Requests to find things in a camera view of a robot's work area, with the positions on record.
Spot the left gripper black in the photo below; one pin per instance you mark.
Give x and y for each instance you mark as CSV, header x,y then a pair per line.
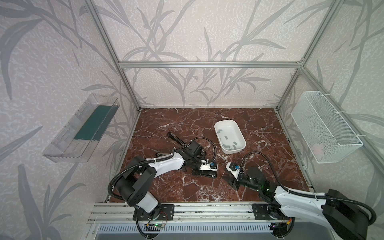
x,y
204,171

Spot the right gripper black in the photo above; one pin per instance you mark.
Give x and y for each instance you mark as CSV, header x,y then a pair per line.
x,y
235,180

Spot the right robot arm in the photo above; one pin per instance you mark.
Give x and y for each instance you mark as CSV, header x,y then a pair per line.
x,y
347,218

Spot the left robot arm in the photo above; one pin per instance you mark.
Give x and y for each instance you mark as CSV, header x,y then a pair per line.
x,y
133,184

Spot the staple strips in tray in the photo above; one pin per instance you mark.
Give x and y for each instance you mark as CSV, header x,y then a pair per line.
x,y
226,142

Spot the white plastic tray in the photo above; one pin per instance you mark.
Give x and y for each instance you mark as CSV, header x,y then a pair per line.
x,y
233,130

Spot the green circuit board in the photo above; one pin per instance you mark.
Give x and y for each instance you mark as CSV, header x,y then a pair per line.
x,y
155,226

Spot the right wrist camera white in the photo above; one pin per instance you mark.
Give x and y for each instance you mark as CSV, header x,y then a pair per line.
x,y
234,169

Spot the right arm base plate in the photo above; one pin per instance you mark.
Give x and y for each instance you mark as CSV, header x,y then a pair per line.
x,y
268,212

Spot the aluminium front rail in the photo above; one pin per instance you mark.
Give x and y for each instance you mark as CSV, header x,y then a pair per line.
x,y
185,212

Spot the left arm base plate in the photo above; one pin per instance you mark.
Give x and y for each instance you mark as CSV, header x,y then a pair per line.
x,y
163,212

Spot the white wire mesh basket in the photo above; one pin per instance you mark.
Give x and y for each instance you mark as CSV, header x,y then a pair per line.
x,y
329,137

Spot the clear plastic wall bin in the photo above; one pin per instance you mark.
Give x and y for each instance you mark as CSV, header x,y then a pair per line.
x,y
79,138

